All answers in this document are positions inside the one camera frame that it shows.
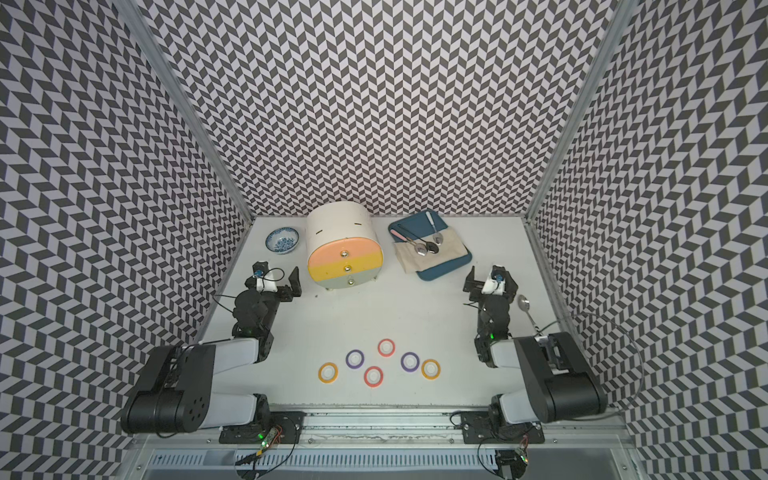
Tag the blue white patterned bowl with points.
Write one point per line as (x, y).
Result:
(282, 240)

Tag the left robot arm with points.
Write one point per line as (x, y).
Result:
(174, 393)

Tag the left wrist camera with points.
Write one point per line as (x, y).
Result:
(266, 284)

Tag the yellow tape roll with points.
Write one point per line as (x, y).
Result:
(328, 373)
(430, 369)

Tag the lower red tape roll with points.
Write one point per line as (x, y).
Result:
(373, 376)

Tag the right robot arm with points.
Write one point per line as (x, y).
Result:
(557, 381)

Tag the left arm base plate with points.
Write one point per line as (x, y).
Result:
(288, 424)

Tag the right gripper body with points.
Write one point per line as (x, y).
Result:
(475, 294)

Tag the teal tray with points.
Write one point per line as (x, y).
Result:
(452, 254)

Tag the white drawer cabinet shell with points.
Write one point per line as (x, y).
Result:
(336, 221)

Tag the pink handled utensil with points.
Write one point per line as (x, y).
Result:
(398, 235)

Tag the spoon on cloth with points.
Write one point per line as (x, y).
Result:
(421, 244)
(405, 232)

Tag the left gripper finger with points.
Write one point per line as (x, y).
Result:
(260, 269)
(294, 282)

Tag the red tape roll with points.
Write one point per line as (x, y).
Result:
(386, 347)
(373, 376)

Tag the metal spoon on table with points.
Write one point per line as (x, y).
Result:
(524, 305)

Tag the orange top drawer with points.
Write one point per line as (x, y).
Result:
(351, 250)

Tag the purple tape roll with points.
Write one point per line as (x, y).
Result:
(410, 362)
(355, 359)

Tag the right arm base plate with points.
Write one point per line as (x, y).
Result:
(478, 427)

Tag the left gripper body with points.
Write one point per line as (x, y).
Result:
(284, 294)

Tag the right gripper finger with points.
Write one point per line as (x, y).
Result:
(470, 281)
(500, 274)

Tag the spoon on cloth right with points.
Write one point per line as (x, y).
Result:
(421, 244)

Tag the spoon on cloth left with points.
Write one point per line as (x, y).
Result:
(405, 232)

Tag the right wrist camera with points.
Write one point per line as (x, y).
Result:
(490, 287)

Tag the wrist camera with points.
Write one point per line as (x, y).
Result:
(266, 284)
(490, 287)

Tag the yellow drawer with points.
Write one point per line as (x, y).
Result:
(347, 268)

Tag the white handled utensil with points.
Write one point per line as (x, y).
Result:
(438, 237)

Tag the upper red tape roll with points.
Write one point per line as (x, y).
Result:
(386, 347)

